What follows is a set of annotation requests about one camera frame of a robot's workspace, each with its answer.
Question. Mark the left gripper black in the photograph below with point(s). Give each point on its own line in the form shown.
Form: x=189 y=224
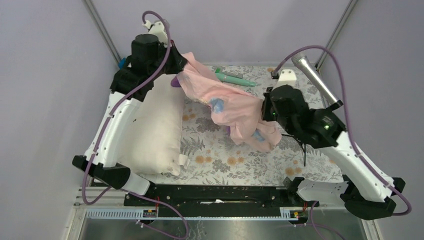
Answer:
x=179 y=61

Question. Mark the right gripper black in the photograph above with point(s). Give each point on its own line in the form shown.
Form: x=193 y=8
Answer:
x=266 y=115

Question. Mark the pink purple pillowcase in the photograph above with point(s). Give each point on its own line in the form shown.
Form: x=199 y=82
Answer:
x=229 y=106

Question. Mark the white pillow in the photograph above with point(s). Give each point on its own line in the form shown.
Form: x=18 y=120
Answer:
x=152 y=142

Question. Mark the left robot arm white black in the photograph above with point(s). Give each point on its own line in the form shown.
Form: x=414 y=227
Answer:
x=152 y=55

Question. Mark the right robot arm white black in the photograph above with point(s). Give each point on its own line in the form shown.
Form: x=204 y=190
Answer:
x=365 y=191

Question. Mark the silver microphone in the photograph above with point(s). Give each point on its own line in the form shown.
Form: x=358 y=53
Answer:
x=301 y=62

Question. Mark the green toy flashlight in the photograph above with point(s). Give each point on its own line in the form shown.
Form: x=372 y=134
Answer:
x=236 y=79

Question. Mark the blue white block toy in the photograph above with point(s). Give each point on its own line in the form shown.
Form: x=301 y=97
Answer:
x=122 y=63

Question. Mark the floral table cloth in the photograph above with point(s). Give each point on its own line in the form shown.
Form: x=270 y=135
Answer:
x=214 y=159

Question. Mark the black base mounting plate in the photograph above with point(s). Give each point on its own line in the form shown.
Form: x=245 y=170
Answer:
x=227 y=197

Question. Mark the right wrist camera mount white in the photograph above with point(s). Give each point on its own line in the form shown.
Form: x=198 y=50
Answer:
x=286 y=76

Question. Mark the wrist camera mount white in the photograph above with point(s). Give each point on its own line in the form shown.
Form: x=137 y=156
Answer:
x=158 y=28
x=286 y=76

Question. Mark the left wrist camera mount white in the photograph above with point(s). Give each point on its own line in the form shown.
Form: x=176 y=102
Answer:
x=158 y=28

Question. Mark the white slotted cable duct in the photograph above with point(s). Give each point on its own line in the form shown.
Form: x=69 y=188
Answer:
x=266 y=214

